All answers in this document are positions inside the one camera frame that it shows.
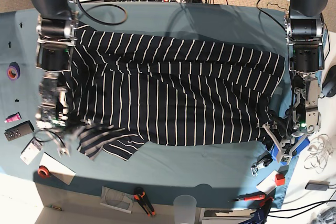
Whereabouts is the pink tube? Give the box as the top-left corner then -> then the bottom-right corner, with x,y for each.
4,113 -> 22,123

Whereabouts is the red tape roll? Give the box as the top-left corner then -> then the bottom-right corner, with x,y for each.
37,165 -> 51,179

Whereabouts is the red orange screwdriver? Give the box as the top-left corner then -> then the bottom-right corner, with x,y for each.
229,194 -> 266,202

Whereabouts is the grey small box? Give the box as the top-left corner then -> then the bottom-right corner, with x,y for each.
305,181 -> 329,191

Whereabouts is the translucent plastic cup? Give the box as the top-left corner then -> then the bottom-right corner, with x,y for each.
173,195 -> 197,224

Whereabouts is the clear plastic bag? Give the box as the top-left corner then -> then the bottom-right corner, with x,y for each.
100,187 -> 134,214

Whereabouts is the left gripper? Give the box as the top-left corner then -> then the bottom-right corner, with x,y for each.
257,122 -> 310,163

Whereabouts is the navy white striped t-shirt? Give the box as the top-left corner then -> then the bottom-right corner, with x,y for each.
62,24 -> 285,161

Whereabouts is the purple tape roll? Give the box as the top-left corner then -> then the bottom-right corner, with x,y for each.
7,62 -> 20,81

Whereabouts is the blue box with black knob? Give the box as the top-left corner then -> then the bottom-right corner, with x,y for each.
270,134 -> 310,166

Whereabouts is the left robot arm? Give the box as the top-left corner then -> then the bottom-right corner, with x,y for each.
263,0 -> 328,165

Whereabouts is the white cable bundle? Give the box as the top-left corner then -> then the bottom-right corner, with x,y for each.
303,133 -> 335,174

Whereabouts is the white card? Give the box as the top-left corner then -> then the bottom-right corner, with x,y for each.
256,170 -> 278,195

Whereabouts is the black computer mouse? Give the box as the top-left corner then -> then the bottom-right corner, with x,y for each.
322,65 -> 336,98

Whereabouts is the blue black scissors handle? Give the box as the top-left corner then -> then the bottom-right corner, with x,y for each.
239,196 -> 274,224

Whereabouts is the white paper sheet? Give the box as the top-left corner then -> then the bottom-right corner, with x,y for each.
40,153 -> 76,185

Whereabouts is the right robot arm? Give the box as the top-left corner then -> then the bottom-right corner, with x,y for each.
31,0 -> 78,155

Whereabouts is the small red cube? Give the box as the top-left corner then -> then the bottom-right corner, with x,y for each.
275,173 -> 286,187

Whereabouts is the metal carabiner clip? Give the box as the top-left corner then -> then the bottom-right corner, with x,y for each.
250,155 -> 273,176

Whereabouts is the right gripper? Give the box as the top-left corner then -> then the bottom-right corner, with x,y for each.
34,121 -> 85,157

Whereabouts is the black remote control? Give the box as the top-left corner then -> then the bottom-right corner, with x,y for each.
4,121 -> 34,142

